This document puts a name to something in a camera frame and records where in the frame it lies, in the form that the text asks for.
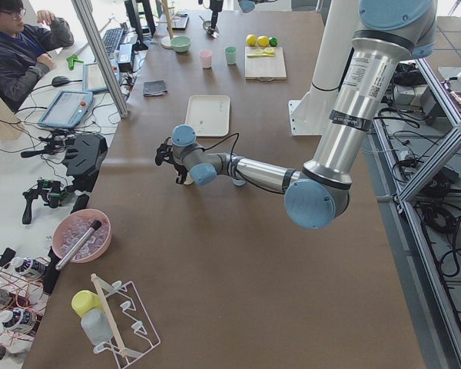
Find grey cup on rack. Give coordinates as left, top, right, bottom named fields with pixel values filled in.
left=81, top=308, right=114, bottom=345

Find whole lemon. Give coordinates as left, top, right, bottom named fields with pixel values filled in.
left=256, top=35, right=270, bottom=48
left=245, top=34, right=257, bottom=47

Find light blue cup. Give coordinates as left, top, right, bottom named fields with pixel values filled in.
left=232, top=178, right=246, bottom=187

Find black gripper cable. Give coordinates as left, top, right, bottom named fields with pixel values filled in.
left=194, top=132, right=289, bottom=195

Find green lime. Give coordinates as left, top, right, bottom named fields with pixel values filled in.
left=269, top=37, right=278, bottom=47

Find black keyboard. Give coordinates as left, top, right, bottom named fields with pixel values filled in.
left=102, top=28, right=124, bottom=58

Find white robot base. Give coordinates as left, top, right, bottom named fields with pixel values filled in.
left=289, top=0, right=360, bottom=136

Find cream cup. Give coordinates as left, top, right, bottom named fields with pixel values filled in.
left=184, top=174, right=194, bottom=185

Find yellow plastic knife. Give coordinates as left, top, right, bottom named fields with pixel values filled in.
left=246, top=53, right=275, bottom=58

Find blue teach pendant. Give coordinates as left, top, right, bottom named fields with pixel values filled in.
left=38, top=91, right=93, bottom=128
left=82, top=60, right=121, bottom=94

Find pink bowl with ice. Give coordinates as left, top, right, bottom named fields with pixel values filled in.
left=51, top=208, right=113, bottom=264

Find cream rabbit tray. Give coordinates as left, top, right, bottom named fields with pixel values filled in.
left=185, top=95, right=231, bottom=138

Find green cup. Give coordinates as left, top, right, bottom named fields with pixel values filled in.
left=224, top=46, right=237, bottom=65

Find wooden cutting board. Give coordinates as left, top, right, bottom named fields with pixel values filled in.
left=244, top=46, right=287, bottom=81

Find seated person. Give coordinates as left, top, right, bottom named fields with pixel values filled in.
left=0, top=1, right=75, bottom=112

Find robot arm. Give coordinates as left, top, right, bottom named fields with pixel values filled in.
left=155, top=1, right=437, bottom=229

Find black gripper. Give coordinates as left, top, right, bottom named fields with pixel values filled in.
left=154, top=138, right=187, bottom=185

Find aluminium frame post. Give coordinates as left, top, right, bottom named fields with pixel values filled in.
left=71, top=0, right=129, bottom=119

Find wooden stand with round base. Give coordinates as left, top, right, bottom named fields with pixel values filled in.
left=160, top=0, right=174, bottom=49

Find white wire cup rack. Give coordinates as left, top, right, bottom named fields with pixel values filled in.
left=91, top=274, right=162, bottom=368

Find pink cup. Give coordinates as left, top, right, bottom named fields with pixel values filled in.
left=199, top=49, right=213, bottom=69

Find black computer mouse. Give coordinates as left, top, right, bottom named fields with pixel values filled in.
left=51, top=76, right=71, bottom=88

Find metal scoop with black tip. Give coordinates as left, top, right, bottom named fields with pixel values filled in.
left=55, top=220, right=101, bottom=271

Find black hand-held gripper device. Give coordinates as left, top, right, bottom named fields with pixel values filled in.
left=22, top=178, right=74, bottom=224

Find yellow cup on rack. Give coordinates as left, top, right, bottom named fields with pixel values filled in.
left=71, top=290, right=103, bottom=317

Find green bowl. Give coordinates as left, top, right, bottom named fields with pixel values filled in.
left=171, top=35, right=191, bottom=53

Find grey folded cloth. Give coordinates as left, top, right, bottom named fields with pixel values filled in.
left=143, top=80, right=167, bottom=97

